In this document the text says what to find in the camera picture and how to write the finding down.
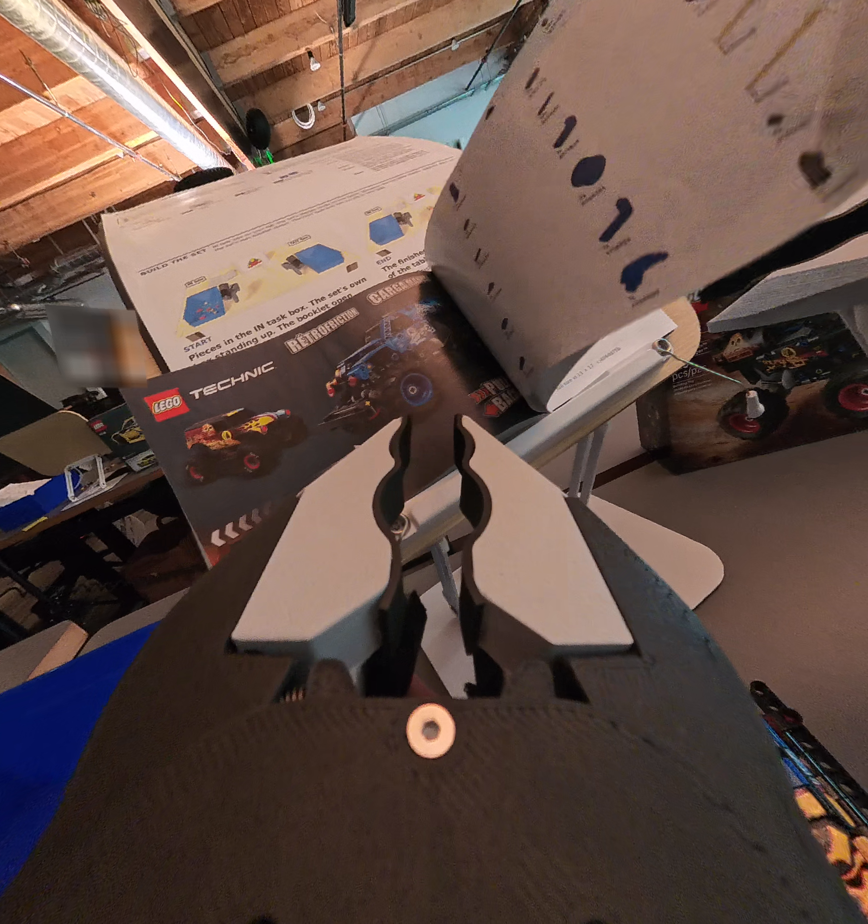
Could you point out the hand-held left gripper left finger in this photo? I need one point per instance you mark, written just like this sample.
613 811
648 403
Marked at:
311 570

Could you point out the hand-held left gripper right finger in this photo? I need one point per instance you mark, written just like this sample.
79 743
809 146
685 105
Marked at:
542 570

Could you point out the white and wooden book stand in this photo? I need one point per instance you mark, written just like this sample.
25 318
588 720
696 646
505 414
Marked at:
658 548

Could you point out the toy building instruction booklet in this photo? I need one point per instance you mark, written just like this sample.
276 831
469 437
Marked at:
621 144

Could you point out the white printed task sheet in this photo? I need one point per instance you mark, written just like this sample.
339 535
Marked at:
261 216

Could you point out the toy box with black truck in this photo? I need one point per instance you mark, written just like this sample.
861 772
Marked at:
802 426

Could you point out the small dark toy box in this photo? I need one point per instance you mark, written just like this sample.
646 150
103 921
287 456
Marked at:
127 433

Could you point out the clear acrylic holder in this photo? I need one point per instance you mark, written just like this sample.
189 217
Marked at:
87 480

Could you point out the wooden block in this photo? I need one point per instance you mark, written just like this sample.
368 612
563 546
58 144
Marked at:
62 646

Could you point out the small blue bin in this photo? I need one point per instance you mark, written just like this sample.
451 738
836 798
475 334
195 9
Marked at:
30 509

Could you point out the crumpled white paper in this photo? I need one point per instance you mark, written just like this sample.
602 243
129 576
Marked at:
12 494

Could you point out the large blue plastic bin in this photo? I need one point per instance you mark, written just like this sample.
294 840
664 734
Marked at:
15 779

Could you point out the black flame toy monster truck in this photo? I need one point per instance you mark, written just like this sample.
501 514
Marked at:
838 852

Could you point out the black ceiling speaker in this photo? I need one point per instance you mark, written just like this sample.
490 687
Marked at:
258 127

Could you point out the silver ceiling duct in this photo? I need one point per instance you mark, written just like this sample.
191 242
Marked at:
116 72

